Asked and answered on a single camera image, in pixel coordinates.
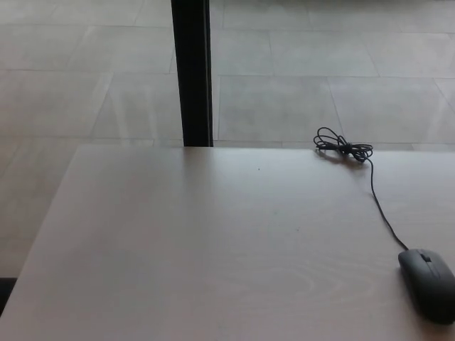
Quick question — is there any black mouse cable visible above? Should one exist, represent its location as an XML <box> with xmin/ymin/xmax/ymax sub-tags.
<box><xmin>313</xmin><ymin>126</ymin><xmax>410</xmax><ymax>251</ymax></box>

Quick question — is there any black vertical pillar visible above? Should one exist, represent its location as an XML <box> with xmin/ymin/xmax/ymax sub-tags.
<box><xmin>171</xmin><ymin>0</ymin><xmax>214</xmax><ymax>148</ymax></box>

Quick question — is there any black computer mouse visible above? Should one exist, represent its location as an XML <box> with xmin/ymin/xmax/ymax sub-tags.
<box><xmin>397</xmin><ymin>248</ymin><xmax>455</xmax><ymax>325</ymax></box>

